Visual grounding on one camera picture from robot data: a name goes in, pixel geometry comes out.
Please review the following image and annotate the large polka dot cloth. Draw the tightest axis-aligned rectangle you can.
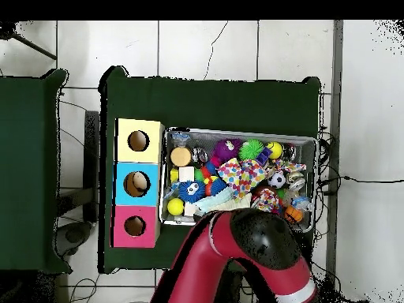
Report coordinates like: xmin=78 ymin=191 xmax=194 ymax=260
xmin=217 ymin=157 xmax=267 ymax=198

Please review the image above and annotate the cream waffle cloth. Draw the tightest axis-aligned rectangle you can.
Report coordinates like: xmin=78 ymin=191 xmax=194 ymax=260
xmin=217 ymin=195 xmax=253 ymax=212

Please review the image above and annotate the wooden box with three holes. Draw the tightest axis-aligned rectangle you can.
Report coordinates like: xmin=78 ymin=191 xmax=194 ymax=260
xmin=110 ymin=117 xmax=165 ymax=249

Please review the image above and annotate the clear mesh bin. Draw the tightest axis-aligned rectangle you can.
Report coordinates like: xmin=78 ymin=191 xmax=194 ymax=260
xmin=159 ymin=129 xmax=320 ymax=233

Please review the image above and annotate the black silver round toy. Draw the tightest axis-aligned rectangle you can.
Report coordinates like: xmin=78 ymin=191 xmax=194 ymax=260
xmin=193 ymin=147 xmax=209 ymax=166

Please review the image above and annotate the round wooden disc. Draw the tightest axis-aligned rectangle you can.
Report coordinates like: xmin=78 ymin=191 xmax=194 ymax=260
xmin=170 ymin=146 xmax=193 ymax=168

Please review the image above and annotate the blue fuzzy ball with eyes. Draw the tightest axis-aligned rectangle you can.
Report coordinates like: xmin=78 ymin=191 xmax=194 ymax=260
xmin=178 ymin=179 xmax=207 ymax=204

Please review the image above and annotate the purple spiky ball with eyes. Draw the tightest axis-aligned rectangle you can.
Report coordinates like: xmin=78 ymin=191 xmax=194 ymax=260
xmin=213 ymin=140 xmax=240 ymax=164

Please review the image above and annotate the mint green knit cloth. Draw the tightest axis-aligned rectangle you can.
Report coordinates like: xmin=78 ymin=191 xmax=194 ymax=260
xmin=195 ymin=186 xmax=236 ymax=215

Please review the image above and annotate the clear crumpled plastic packet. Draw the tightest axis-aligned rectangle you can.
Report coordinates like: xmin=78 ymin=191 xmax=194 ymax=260
xmin=170 ymin=130 xmax=192 ymax=144

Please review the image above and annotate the large green spiky ball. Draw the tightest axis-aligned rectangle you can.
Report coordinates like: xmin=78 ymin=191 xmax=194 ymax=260
xmin=238 ymin=138 xmax=266 ymax=162

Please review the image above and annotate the purple plastic block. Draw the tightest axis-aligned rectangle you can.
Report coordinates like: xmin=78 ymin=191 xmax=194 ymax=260
xmin=255 ymin=146 xmax=274 ymax=168

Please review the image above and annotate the yellow smiley ball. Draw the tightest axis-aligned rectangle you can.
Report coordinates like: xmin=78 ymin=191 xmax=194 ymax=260
xmin=267 ymin=141 xmax=285 ymax=160

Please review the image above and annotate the small black white soccer ball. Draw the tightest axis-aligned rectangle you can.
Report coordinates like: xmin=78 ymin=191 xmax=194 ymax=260
xmin=267 ymin=170 xmax=287 ymax=190

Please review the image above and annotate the small orange basketball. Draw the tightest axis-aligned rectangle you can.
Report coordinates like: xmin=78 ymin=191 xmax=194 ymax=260
xmin=285 ymin=206 xmax=304 ymax=225

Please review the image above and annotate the clear plastic bottle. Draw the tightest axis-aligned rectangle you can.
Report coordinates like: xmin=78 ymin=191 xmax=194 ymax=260
xmin=289 ymin=194 xmax=316 ymax=213

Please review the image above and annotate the green cloth side table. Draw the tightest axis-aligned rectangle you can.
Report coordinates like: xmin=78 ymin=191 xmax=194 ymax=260
xmin=0 ymin=68 xmax=70 ymax=274

